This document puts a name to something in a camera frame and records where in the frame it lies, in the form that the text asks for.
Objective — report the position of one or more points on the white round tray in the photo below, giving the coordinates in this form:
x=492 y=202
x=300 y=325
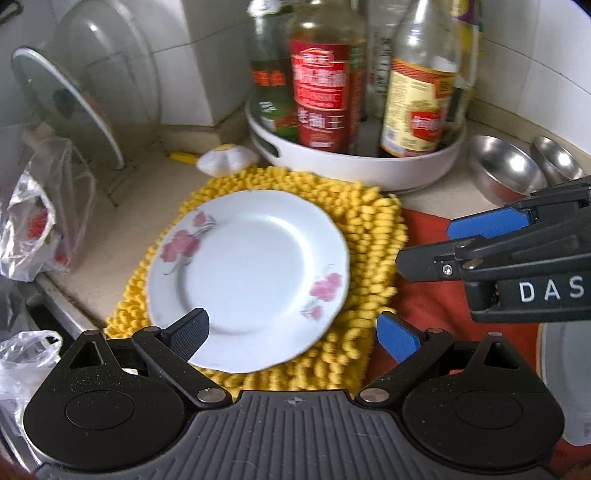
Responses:
x=346 y=166

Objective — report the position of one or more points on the plain white plate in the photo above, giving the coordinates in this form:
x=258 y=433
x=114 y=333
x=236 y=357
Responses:
x=572 y=369

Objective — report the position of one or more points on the yellow red label bottle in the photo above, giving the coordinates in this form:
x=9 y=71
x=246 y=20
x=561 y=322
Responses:
x=415 y=106

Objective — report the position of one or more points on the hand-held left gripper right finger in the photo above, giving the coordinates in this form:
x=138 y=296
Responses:
x=399 y=339

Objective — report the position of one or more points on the glass pot lid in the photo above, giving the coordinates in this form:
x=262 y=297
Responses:
x=69 y=106

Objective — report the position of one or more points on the plastic bag with red print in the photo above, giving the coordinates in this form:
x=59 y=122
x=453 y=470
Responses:
x=32 y=217

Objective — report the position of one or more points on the yellow chenille mat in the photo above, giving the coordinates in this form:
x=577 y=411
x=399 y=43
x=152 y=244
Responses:
x=364 y=240

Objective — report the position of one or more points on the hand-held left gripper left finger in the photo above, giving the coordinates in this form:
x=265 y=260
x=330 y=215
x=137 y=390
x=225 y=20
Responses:
x=190 y=334

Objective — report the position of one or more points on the steel bowl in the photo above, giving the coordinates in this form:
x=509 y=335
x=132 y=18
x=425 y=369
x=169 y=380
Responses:
x=556 y=161
x=503 y=170

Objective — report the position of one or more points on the red cloth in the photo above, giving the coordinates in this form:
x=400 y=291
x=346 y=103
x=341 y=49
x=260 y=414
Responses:
x=434 y=300

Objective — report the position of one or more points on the clear plastic bag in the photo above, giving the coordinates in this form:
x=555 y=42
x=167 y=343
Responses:
x=23 y=355

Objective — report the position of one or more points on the white yellow scrub brush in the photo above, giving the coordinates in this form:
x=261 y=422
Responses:
x=221 y=161

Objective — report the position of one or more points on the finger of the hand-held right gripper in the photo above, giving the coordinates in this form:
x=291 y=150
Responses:
x=480 y=221
x=425 y=263

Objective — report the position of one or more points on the red label sauce bottle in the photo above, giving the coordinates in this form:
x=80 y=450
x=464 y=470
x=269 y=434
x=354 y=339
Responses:
x=323 y=92

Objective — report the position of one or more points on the white floral plate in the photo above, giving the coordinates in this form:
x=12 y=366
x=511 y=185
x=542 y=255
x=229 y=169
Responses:
x=258 y=277

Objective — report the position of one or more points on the large grey pot lid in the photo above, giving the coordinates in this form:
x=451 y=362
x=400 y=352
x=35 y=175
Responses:
x=115 y=69

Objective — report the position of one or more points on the yellow green label bottle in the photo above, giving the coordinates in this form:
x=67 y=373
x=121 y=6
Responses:
x=468 y=46

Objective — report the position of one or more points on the stainless steel stove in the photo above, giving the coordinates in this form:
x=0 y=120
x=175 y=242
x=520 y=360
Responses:
x=55 y=309

